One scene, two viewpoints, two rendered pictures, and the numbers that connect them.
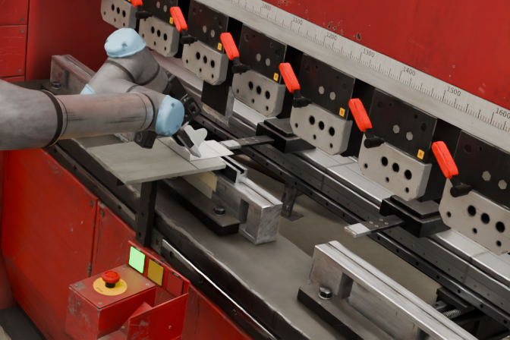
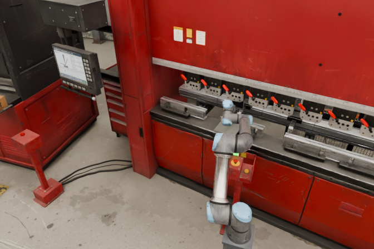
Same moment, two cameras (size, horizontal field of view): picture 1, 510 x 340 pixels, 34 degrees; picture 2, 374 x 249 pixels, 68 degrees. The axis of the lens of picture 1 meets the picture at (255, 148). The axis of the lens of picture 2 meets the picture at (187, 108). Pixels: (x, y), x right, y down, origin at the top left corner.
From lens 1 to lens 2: 1.29 m
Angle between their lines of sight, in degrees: 19
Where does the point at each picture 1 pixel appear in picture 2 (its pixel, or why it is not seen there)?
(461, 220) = (335, 125)
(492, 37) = (341, 86)
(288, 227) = not seen: hidden behind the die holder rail
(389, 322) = (311, 149)
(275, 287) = (277, 148)
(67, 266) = (190, 155)
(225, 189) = not seen: hidden behind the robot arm
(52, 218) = (181, 144)
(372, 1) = (300, 79)
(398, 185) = (314, 120)
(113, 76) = (230, 114)
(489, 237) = (344, 128)
